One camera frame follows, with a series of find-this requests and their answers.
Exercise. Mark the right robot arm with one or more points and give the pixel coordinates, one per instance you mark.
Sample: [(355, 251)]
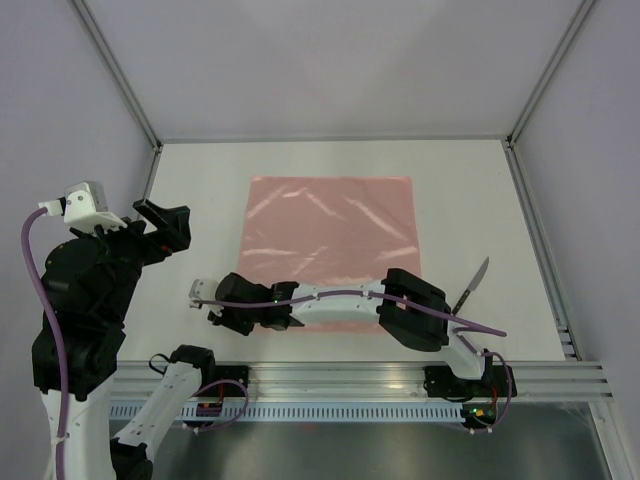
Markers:
[(412, 311)]

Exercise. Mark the left side frame rail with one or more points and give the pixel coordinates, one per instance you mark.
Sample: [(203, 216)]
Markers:
[(151, 171)]

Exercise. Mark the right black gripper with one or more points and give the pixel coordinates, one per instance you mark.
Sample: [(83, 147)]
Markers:
[(221, 317)]

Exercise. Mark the right side frame rail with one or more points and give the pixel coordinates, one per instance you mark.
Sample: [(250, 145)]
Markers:
[(542, 253)]

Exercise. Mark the aluminium frame post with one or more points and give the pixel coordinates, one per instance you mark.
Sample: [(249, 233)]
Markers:
[(569, 37), (98, 39)]

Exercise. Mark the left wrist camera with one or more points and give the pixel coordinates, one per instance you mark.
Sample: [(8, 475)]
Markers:
[(83, 207)]

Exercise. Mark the frame rail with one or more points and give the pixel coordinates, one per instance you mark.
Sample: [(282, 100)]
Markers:
[(151, 171), (542, 253)]

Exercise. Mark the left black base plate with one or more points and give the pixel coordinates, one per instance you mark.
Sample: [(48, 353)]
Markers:
[(228, 379)]

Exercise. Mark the right aluminium frame post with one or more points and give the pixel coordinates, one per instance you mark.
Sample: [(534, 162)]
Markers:
[(569, 37)]

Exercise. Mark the white slotted cable duct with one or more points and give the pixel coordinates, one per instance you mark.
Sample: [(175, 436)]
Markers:
[(324, 412)]

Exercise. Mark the left aluminium frame post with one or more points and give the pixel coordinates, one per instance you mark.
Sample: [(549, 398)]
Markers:
[(98, 39)]

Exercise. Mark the front aluminium rail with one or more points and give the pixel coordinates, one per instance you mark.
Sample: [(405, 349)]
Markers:
[(561, 381)]

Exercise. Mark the knife with dark handle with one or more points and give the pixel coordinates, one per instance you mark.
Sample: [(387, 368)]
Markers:
[(472, 286)]

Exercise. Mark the pink satin napkin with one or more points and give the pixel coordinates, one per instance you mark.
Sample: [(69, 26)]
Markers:
[(328, 231)]

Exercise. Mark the back aluminium frame bar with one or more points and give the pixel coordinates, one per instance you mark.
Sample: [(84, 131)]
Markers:
[(334, 138)]

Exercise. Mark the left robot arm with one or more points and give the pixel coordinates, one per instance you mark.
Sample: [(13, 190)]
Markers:
[(86, 290)]

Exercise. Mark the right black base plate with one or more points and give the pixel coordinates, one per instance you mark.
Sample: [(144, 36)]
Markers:
[(441, 383)]

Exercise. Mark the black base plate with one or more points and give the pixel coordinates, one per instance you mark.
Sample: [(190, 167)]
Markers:
[(228, 379), (441, 383)]

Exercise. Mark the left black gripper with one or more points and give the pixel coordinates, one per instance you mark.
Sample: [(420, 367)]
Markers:
[(173, 235)]

